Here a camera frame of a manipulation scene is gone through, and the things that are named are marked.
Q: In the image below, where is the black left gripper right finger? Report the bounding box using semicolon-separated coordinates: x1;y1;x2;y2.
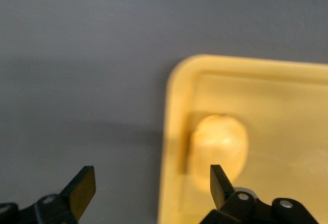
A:
198;164;320;224

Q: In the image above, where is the yellow plastic tray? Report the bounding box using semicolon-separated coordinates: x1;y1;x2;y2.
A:
156;54;328;224

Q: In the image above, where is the yellow potato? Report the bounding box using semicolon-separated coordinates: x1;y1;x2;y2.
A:
189;114;250;191

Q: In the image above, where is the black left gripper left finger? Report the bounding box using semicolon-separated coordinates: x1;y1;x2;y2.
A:
0;166;97;224

